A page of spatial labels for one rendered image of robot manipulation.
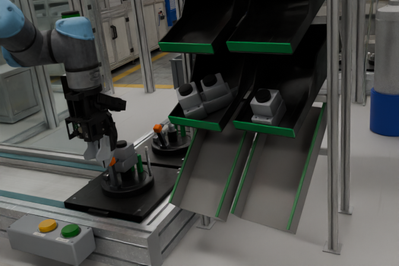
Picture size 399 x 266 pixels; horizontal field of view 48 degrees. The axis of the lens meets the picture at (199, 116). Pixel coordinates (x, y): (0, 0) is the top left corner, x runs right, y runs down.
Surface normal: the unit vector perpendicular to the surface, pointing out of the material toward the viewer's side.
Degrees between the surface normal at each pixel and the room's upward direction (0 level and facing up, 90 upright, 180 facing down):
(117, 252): 90
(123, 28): 90
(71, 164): 0
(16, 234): 90
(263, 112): 115
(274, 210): 45
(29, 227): 0
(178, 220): 90
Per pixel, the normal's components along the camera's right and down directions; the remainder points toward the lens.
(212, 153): -0.48, -0.43
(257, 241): -0.10, -0.94
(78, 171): -0.43, 0.35
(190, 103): 0.17, 0.60
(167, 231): 0.90, 0.06
